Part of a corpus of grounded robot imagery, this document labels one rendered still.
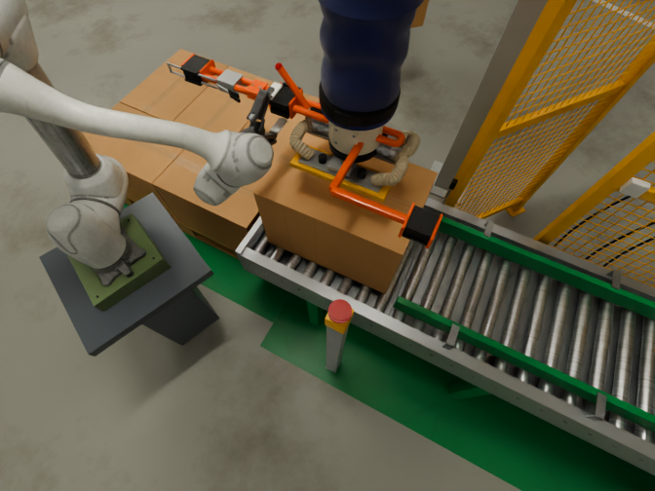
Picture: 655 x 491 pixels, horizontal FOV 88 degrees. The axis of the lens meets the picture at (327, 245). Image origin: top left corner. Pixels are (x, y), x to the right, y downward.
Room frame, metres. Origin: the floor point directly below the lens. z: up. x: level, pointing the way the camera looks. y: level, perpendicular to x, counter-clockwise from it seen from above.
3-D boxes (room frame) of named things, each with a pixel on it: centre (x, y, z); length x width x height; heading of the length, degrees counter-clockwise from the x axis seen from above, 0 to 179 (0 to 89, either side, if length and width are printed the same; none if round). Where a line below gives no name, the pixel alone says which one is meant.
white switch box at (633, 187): (0.75, -1.09, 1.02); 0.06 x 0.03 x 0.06; 63
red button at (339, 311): (0.28, -0.04, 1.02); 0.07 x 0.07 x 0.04
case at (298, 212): (0.82, -0.07, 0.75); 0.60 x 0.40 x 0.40; 65
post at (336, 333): (0.28, -0.04, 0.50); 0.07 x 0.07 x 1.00; 63
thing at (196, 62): (1.09, 0.45, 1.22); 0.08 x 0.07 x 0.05; 64
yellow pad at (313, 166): (0.74, -0.04, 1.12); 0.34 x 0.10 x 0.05; 64
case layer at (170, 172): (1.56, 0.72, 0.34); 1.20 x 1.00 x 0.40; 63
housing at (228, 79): (1.02, 0.33, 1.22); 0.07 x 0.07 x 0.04; 64
